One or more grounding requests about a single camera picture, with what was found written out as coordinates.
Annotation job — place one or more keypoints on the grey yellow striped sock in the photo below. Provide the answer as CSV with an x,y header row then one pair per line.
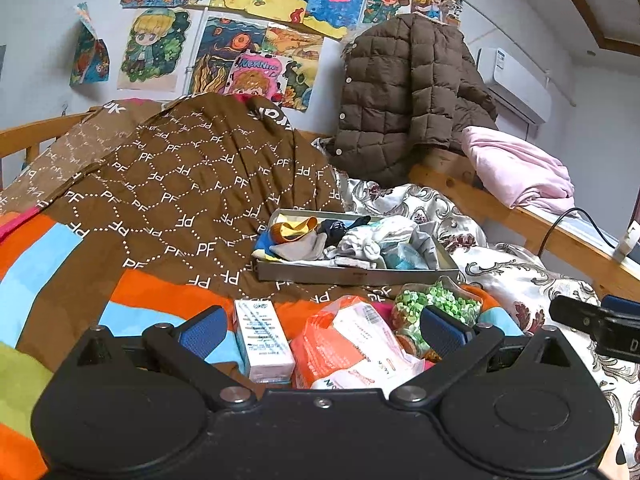
x,y
300,247

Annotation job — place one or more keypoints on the colourful striped bedsheet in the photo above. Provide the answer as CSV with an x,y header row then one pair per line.
x,y
50,270

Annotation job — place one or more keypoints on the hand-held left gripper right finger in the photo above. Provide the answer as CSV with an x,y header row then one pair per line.
x,y
442,334

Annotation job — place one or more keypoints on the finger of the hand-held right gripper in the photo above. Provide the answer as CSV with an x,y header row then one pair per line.
x,y
615,335
622,304

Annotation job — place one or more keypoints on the blond child drawing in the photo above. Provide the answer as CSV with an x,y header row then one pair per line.
x,y
152,50

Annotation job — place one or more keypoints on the pink cloth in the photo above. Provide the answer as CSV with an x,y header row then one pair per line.
x,y
520,170

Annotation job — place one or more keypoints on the wooden bed frame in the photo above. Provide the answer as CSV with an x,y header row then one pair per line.
x,y
565,237

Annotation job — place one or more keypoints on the orange white packet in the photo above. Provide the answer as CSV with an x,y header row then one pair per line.
x,y
340,345

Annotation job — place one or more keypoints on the brown puffer jacket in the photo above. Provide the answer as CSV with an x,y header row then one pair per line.
x,y
400,105

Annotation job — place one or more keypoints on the white air conditioner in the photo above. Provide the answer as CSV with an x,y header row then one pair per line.
x,y
515,85

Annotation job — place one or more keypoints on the brown patterned blanket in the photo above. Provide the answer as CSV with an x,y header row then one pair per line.
x,y
200,185

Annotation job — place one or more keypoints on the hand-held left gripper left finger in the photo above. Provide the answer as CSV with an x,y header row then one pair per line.
x,y
202,334

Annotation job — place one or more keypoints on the folded colourful paper drawing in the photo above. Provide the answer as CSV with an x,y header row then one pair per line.
x,y
90,55

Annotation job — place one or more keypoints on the dark navy sock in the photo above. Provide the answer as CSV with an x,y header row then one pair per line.
x,y
340,230

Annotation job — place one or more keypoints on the white charger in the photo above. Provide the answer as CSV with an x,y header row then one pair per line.
x,y
630,240

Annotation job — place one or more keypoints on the white blue patterned sock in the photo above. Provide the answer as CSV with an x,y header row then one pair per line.
x,y
375,240

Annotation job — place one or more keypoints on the white floral quilt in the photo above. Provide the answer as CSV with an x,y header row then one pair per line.
x,y
505,265

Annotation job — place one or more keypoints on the pink framed girl drawing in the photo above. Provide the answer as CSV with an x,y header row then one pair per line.
x,y
255,77

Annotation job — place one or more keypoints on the white carton box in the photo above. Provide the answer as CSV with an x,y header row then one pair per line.
x,y
262,335

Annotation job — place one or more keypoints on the metal tray with picture lining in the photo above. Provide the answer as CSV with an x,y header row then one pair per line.
x,y
350,276

